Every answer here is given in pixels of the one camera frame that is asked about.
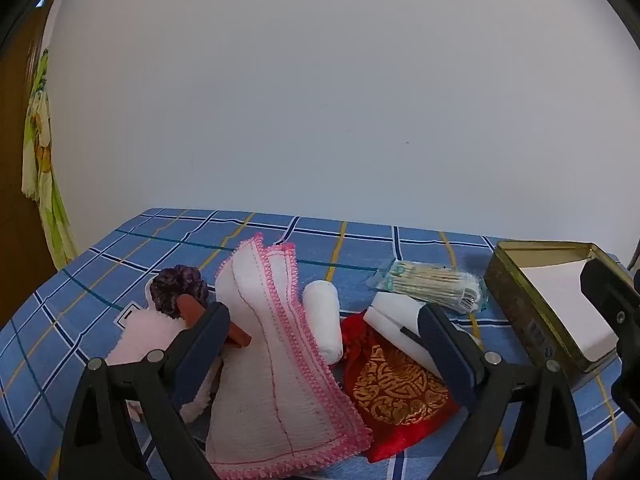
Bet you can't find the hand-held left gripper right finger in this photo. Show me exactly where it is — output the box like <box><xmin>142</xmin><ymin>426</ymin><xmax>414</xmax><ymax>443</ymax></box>
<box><xmin>417</xmin><ymin>304</ymin><xmax>588</xmax><ymax>480</ymax></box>

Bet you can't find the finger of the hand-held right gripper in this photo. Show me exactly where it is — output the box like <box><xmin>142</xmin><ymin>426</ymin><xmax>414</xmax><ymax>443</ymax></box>
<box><xmin>580</xmin><ymin>256</ymin><xmax>640</xmax><ymax>426</ymax></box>

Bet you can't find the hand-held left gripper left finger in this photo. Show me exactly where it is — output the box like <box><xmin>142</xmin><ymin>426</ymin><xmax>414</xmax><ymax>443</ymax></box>
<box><xmin>59</xmin><ymin>302</ymin><xmax>231</xmax><ymax>480</ymax></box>

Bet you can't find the pink fluffy cloth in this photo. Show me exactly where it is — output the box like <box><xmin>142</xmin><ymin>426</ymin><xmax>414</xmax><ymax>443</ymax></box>
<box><xmin>106</xmin><ymin>305</ymin><xmax>221</xmax><ymax>423</ymax></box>

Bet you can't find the red gold-embroidered pouch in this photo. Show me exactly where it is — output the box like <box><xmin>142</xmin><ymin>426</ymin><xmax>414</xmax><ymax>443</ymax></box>
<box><xmin>340</xmin><ymin>310</ymin><xmax>461</xmax><ymax>463</ymax></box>

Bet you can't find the white cloth with pink trim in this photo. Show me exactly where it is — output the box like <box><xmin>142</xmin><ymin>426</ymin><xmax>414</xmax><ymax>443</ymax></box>
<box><xmin>205</xmin><ymin>232</ymin><xmax>373</xmax><ymax>480</ymax></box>

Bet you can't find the cotton swab packet green label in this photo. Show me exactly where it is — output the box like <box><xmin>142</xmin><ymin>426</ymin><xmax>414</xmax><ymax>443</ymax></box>
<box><xmin>367</xmin><ymin>259</ymin><xmax>488</xmax><ymax>313</ymax></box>

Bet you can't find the gold metal tin box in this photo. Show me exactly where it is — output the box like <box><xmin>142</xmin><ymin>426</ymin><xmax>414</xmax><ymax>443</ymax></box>
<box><xmin>482</xmin><ymin>240</ymin><xmax>633</xmax><ymax>373</ymax></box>

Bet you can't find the brown wooden stick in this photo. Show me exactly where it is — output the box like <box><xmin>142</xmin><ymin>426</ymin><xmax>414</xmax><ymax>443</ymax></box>
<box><xmin>177</xmin><ymin>294</ymin><xmax>252</xmax><ymax>348</ymax></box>

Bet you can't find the white paper sheet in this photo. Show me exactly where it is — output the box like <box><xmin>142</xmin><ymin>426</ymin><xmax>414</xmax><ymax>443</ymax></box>
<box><xmin>520</xmin><ymin>257</ymin><xmax>618</xmax><ymax>363</ymax></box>

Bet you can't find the white tube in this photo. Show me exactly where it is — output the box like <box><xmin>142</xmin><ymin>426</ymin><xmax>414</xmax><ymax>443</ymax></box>
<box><xmin>363</xmin><ymin>291</ymin><xmax>483</xmax><ymax>378</ymax></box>

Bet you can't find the purple scrunchie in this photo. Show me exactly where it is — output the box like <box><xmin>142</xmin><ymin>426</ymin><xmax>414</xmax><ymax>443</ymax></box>
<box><xmin>150</xmin><ymin>266</ymin><xmax>210</xmax><ymax>320</ymax></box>

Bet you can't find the white cardboard tag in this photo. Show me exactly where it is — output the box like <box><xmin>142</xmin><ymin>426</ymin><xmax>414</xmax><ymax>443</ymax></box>
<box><xmin>116</xmin><ymin>280</ymin><xmax>161</xmax><ymax>331</ymax></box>

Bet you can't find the white gauze roll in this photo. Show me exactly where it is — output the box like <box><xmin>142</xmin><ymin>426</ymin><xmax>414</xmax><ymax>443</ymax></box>
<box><xmin>303</xmin><ymin>280</ymin><xmax>346</xmax><ymax>363</ymax></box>

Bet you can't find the blue plaid bedsheet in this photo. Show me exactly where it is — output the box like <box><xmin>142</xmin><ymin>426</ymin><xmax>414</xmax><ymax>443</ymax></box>
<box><xmin>0</xmin><ymin>207</ymin><xmax>640</xmax><ymax>480</ymax></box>

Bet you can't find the brown wooden door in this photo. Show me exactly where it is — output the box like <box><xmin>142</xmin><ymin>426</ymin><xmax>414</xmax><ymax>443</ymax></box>
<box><xmin>0</xmin><ymin>0</ymin><xmax>58</xmax><ymax>336</ymax></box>

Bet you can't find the green yellow hanging cloth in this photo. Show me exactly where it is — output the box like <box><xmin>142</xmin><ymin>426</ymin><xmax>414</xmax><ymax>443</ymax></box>
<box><xmin>21</xmin><ymin>49</ymin><xmax>76</xmax><ymax>270</ymax></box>

